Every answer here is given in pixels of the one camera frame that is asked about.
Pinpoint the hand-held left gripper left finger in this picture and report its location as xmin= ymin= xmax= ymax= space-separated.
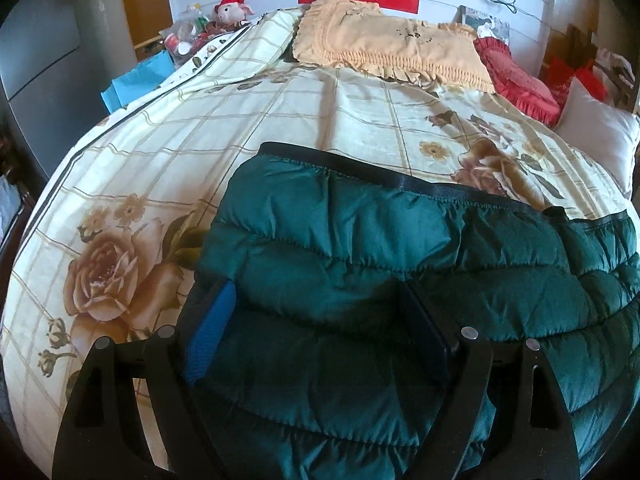
xmin=52 ymin=280 xmax=239 ymax=480

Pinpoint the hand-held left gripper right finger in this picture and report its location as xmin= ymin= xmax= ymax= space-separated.
xmin=397 ymin=280 xmax=582 ymax=480

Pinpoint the dark green puffer jacket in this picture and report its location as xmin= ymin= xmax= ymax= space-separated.
xmin=192 ymin=141 xmax=640 ymax=480

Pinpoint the floral checked bed sheet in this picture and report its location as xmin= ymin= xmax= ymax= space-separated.
xmin=0 ymin=7 xmax=640 ymax=480

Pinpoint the dark wooden furniture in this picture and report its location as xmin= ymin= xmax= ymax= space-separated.
xmin=0 ymin=110 xmax=47 ymax=283

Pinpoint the white pillow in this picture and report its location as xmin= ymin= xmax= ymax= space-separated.
xmin=554 ymin=76 xmax=640 ymax=202

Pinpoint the red ruffled pillow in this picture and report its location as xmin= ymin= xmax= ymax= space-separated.
xmin=472 ymin=36 xmax=562 ymax=126

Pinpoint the red cloth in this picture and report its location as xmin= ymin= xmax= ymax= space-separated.
xmin=544 ymin=57 xmax=609 ymax=107

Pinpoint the beige ruffled pillow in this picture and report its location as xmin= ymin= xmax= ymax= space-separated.
xmin=291 ymin=0 xmax=497 ymax=95

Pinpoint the clear plastic bag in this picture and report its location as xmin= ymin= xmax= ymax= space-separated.
xmin=162 ymin=4 xmax=221 ymax=59

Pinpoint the framed photo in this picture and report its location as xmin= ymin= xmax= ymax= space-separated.
xmin=459 ymin=5 xmax=511 ymax=44

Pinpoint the red-hatted plush toy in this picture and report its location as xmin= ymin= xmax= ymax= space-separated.
xmin=214 ymin=0 xmax=256 ymax=26

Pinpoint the grey refrigerator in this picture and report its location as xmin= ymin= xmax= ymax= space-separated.
xmin=0 ymin=0 xmax=127 ymax=182

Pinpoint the wooden door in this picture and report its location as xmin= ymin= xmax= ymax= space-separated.
xmin=117 ymin=0 xmax=174 ymax=62

